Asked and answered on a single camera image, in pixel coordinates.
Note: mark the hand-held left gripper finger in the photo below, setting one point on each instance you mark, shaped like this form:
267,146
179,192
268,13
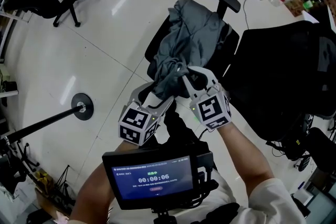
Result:
139,90
157,105

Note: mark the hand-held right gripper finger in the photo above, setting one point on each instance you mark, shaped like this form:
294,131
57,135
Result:
190,86
207,74

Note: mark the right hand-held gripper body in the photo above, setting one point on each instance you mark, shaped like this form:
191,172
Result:
212,110

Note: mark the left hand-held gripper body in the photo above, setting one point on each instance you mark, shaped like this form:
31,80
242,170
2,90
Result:
134,123

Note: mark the grey garment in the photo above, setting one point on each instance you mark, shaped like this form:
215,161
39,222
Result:
194,31

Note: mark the black coat rack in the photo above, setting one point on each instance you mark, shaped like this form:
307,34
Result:
82,107

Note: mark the person's left forearm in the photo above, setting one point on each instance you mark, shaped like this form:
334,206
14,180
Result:
92,186

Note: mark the person's right forearm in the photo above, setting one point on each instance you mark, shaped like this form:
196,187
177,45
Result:
244,154

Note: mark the person's black trousers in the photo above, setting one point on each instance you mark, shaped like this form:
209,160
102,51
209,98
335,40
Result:
178,126

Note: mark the black chest-mounted screen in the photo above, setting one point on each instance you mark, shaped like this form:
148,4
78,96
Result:
155,178

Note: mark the black mesh office chair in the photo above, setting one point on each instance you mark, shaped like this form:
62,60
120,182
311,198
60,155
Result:
275,73

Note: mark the yellow box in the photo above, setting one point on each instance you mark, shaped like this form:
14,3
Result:
43,178

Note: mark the person's white shirt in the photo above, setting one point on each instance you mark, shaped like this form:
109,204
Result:
262,207

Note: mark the green bottle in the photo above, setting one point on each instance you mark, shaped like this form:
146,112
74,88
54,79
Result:
309,5

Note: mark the black folding stand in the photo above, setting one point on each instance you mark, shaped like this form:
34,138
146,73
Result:
13,165

